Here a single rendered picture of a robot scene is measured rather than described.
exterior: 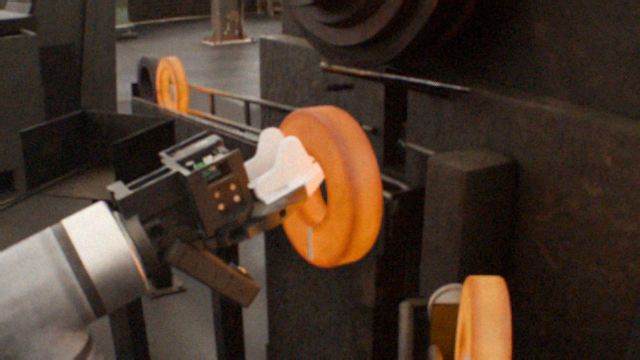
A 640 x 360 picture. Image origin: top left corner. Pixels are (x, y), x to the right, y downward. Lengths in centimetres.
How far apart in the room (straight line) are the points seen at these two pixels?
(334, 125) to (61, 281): 28
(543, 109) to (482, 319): 38
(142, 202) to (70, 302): 10
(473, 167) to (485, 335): 33
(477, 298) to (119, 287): 29
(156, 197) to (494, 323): 30
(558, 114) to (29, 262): 61
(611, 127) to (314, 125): 35
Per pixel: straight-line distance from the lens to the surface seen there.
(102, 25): 386
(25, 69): 325
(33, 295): 55
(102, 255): 55
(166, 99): 191
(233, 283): 63
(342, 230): 62
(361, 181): 60
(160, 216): 59
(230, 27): 806
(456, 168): 83
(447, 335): 69
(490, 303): 56
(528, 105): 87
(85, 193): 137
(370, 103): 113
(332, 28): 99
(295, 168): 62
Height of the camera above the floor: 105
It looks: 19 degrees down
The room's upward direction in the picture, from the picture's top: straight up
